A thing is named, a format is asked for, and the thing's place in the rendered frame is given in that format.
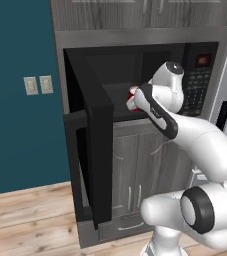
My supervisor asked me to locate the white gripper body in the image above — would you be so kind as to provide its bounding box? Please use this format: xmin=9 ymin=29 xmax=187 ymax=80
xmin=125 ymin=98 xmax=137 ymax=112

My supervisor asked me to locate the red mug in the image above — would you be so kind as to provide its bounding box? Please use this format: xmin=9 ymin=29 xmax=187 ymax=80
xmin=127 ymin=85 xmax=142 ymax=114

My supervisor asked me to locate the black microwave door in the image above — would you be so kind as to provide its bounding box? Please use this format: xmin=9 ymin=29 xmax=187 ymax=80
xmin=63 ymin=49 xmax=115 ymax=231

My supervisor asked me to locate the black microwave oven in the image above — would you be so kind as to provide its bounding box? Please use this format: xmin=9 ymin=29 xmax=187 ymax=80
xmin=63 ymin=41 xmax=219 ymax=123

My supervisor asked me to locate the grey wood cupboard door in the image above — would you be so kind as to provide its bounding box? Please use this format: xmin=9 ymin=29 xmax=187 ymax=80
xmin=149 ymin=0 xmax=227 ymax=29
xmin=49 ymin=0 xmax=150 ymax=31
xmin=138 ymin=130 xmax=193 ymax=208
xmin=112 ymin=132 xmax=141 ymax=218

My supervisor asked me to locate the grey wood drawer front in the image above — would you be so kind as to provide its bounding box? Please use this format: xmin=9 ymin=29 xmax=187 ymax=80
xmin=98 ymin=213 xmax=157 ymax=243

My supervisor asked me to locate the grey tall cabinet frame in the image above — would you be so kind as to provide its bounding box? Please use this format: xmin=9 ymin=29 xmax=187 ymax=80
xmin=49 ymin=0 xmax=227 ymax=250

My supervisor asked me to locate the white wall socket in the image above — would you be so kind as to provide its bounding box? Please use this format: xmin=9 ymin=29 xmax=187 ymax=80
xmin=23 ymin=76 xmax=39 ymax=97
xmin=39 ymin=75 xmax=54 ymax=95

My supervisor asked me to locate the silver drawer handle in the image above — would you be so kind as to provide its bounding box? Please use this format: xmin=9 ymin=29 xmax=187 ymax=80
xmin=117 ymin=221 xmax=146 ymax=232

